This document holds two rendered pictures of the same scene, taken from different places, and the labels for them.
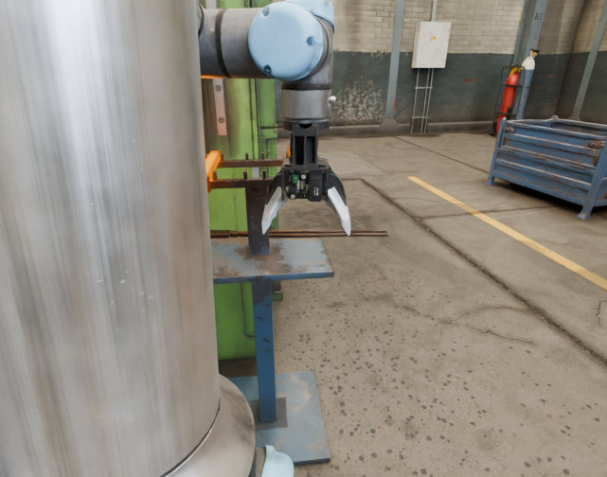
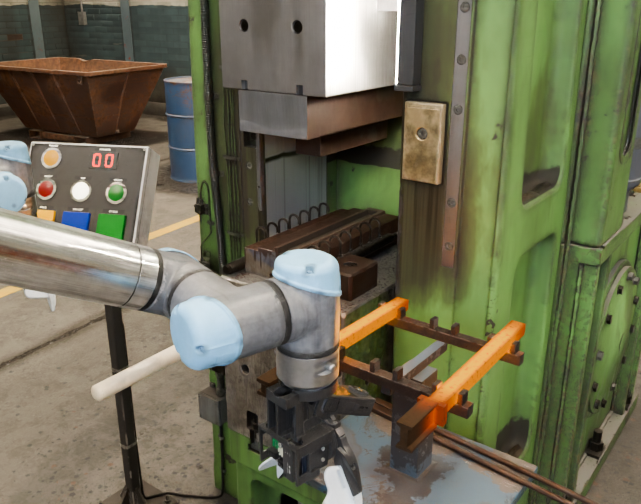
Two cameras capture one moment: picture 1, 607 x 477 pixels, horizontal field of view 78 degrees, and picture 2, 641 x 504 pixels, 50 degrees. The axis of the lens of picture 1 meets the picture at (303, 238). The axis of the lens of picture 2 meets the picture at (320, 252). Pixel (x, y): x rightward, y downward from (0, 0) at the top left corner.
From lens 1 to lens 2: 0.63 m
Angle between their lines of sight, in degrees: 41
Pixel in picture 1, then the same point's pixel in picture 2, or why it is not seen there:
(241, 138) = (474, 278)
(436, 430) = not seen: outside the picture
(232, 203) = (445, 365)
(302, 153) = (289, 416)
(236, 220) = not seen: hidden behind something
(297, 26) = (189, 333)
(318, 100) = (298, 369)
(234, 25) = (178, 299)
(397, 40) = not seen: outside the picture
